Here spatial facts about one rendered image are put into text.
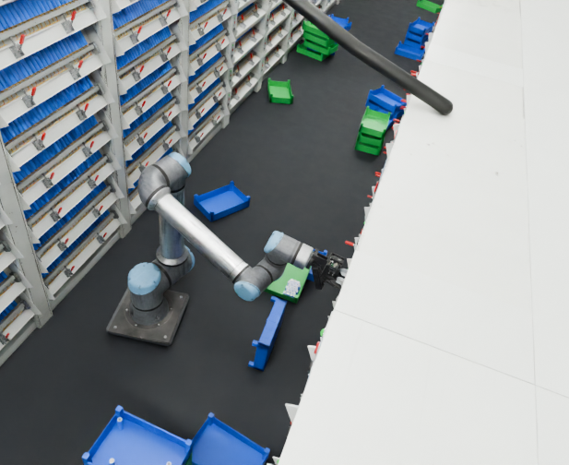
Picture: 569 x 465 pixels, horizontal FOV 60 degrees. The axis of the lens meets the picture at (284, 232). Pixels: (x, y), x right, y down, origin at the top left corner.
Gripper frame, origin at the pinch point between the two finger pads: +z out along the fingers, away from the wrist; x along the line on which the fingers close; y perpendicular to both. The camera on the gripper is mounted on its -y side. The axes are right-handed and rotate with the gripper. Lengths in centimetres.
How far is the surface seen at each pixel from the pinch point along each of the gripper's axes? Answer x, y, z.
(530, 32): 10, 98, 4
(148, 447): -65, -51, -43
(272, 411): -18, -79, -5
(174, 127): 110, -56, -130
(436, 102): -48, 97, -14
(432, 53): -22, 95, -17
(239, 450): -41, -79, -12
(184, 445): -61, -48, -32
